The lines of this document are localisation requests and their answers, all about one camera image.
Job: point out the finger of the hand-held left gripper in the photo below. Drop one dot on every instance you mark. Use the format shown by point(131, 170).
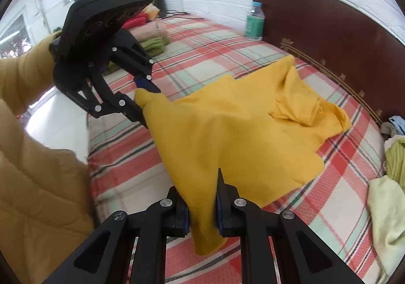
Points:
point(133, 108)
point(144, 83)

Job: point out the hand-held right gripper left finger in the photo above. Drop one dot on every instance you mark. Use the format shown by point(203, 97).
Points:
point(185, 217)

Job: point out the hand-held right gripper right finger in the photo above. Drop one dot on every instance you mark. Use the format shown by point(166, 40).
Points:
point(220, 220)

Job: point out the yellow shirt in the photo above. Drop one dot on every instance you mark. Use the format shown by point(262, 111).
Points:
point(237, 132)

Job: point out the person's left forearm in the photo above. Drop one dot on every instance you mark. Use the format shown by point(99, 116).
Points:
point(22, 75)

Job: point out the folded red garment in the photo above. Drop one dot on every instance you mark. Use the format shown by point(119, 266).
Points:
point(136, 22)

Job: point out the folded pink garment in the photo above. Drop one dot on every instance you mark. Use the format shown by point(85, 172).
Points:
point(150, 31)

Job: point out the folded orange garment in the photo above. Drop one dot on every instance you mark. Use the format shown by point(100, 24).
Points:
point(152, 12)

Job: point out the plaid blanket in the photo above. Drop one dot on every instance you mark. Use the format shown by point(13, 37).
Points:
point(332, 182)

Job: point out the green label water bottle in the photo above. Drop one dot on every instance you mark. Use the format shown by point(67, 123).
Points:
point(254, 26)

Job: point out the mustard yellow jacket sleeve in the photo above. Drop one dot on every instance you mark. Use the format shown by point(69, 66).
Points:
point(38, 192)

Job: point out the pale green garment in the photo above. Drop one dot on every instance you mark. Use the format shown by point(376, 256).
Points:
point(389, 217)

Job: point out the olive green garment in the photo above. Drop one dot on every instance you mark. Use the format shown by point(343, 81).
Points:
point(397, 160)

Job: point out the dark wooden headboard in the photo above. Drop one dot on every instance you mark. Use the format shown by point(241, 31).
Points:
point(332, 34)

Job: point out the blue white cloth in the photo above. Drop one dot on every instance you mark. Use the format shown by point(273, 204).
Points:
point(397, 121)

